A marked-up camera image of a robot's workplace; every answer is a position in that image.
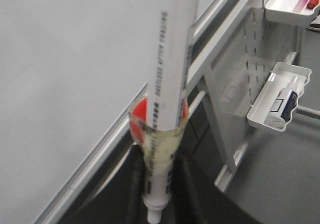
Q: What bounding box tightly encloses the white metal stand frame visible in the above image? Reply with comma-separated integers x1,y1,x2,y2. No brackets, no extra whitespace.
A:
186,0,278,182

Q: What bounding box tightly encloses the white spray bottle blue label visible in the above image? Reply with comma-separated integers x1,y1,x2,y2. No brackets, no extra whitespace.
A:
265,76,300,129

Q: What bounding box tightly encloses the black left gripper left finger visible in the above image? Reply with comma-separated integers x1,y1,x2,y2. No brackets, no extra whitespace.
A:
59,145,145,223

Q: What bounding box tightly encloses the white horizontal metal rod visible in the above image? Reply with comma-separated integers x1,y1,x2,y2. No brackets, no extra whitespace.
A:
188,90,206,119

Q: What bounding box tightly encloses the lower white plastic tray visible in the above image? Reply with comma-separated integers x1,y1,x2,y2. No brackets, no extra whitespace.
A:
247,62,312,133

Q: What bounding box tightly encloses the white whiteboard marker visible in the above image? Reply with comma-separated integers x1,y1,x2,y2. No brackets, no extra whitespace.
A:
143,0,198,223

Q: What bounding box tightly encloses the red round magnet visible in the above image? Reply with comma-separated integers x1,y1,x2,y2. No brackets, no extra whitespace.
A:
128,97,189,146

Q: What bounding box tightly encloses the white plastic tray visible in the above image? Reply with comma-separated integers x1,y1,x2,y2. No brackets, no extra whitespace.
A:
247,62,312,133
265,0,320,27

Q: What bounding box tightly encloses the upper white plastic tray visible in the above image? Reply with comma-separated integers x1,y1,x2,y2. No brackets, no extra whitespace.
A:
265,0,320,27

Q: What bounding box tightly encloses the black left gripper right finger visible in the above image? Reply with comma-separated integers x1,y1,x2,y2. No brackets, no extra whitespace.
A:
171,151,259,223

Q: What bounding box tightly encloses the white perforated pegboard panel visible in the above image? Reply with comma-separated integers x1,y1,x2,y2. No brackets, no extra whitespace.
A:
203,0,305,193

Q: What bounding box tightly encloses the white whiteboard with aluminium frame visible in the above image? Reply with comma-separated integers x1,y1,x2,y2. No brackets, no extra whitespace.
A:
0,0,253,224

